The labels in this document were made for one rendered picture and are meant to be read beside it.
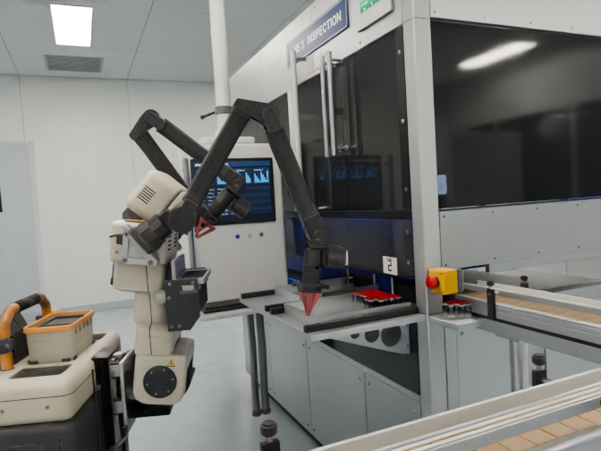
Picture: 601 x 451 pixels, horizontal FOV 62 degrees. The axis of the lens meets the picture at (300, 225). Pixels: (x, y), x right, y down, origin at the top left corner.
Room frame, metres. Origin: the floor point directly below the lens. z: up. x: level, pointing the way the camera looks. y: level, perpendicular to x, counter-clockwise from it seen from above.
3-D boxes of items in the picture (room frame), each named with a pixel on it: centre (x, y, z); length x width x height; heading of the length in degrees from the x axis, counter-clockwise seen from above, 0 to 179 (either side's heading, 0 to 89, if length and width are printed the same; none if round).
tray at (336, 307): (1.64, -0.14, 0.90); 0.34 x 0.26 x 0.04; 114
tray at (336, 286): (1.99, -0.08, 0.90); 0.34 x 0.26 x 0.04; 114
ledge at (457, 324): (1.50, -0.47, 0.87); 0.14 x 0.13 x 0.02; 114
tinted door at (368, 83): (1.80, -0.28, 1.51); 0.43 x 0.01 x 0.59; 24
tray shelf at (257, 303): (1.81, -0.09, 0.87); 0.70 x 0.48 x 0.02; 24
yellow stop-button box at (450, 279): (1.50, -0.43, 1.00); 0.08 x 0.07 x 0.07; 114
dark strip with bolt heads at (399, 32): (1.62, -0.35, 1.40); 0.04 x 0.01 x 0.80; 24
